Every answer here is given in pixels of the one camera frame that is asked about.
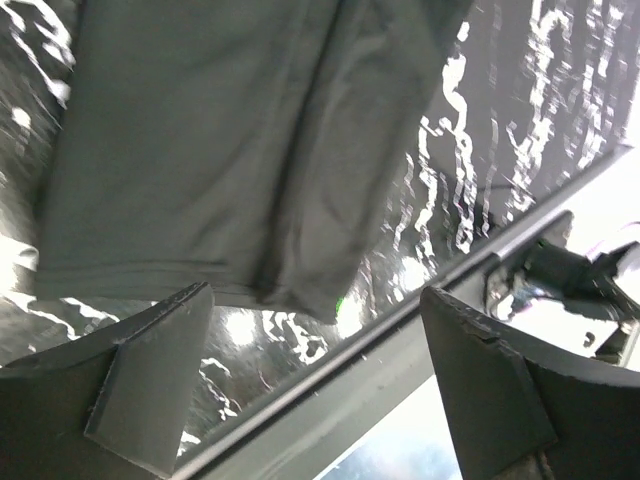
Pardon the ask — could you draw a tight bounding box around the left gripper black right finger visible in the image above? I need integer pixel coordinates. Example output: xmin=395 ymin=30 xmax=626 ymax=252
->
xmin=421 ymin=287 xmax=639 ymax=479

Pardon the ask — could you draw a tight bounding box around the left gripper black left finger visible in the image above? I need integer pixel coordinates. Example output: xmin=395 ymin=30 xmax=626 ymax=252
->
xmin=1 ymin=283 xmax=214 ymax=479

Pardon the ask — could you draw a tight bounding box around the black t shirt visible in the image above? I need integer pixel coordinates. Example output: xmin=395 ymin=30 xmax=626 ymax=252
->
xmin=34 ymin=0 xmax=471 ymax=323

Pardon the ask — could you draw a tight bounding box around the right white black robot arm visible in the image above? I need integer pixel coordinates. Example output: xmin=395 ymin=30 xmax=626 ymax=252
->
xmin=484 ymin=240 xmax=639 ymax=370

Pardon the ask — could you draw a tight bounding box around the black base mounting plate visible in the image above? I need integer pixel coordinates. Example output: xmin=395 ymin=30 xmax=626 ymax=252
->
xmin=174 ymin=209 xmax=576 ymax=480

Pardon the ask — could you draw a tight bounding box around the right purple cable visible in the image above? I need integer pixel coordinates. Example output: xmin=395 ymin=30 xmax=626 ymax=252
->
xmin=584 ymin=219 xmax=640 ymax=266

